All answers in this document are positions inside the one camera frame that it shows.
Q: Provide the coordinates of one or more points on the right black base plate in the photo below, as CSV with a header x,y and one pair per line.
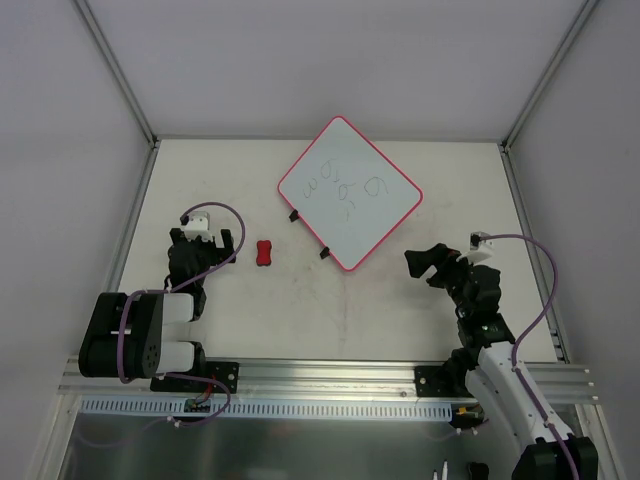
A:
x,y
439,382

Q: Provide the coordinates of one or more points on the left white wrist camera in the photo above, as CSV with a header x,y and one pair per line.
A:
x,y
195,226

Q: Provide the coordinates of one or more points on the left aluminium frame post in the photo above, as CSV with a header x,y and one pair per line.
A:
x,y
103,46

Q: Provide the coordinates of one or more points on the slotted cable duct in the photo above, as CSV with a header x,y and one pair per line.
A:
x,y
268,409

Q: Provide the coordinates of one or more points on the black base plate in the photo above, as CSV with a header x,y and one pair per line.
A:
x,y
439,382
227,373

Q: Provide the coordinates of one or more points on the aluminium frame post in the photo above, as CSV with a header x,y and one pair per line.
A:
x,y
562,49
103,46

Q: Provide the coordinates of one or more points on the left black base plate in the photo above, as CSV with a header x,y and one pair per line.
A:
x,y
227,373

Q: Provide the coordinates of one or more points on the pink framed whiteboard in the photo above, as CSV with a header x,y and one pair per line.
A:
x,y
348,193

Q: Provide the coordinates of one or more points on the aluminium mounting rail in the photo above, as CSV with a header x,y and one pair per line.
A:
x,y
386,380

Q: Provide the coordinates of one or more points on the red whiteboard eraser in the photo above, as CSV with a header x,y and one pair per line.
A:
x,y
263,256

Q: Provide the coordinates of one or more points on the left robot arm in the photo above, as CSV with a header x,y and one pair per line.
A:
x,y
124,338

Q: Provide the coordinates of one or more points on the right aluminium frame post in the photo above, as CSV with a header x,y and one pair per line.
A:
x,y
562,49

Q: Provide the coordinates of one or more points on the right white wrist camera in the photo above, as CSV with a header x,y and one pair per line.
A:
x,y
480,249

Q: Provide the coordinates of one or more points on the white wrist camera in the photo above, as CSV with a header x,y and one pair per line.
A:
x,y
195,226
480,249

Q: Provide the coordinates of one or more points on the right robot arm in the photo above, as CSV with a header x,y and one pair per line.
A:
x,y
537,443

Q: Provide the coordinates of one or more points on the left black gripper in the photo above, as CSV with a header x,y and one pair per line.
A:
x,y
201,245

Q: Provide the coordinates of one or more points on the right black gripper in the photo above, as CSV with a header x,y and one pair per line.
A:
x,y
447,270

